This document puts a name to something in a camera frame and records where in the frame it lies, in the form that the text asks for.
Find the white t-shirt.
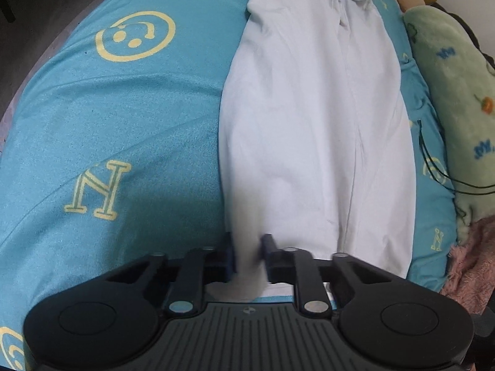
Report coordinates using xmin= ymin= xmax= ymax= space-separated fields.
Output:
xmin=209 ymin=0 xmax=416 ymax=301

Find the teal patterned bed sheet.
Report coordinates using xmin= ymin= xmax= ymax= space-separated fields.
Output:
xmin=1 ymin=0 xmax=456 ymax=370

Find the pink fuzzy blanket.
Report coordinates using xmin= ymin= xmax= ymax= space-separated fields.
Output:
xmin=441 ymin=216 xmax=494 ymax=314

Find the green plush blanket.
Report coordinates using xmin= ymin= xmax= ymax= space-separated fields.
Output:
xmin=403 ymin=5 xmax=494 ymax=245

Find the black cable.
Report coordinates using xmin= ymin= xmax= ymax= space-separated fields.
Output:
xmin=417 ymin=119 xmax=495 ymax=217

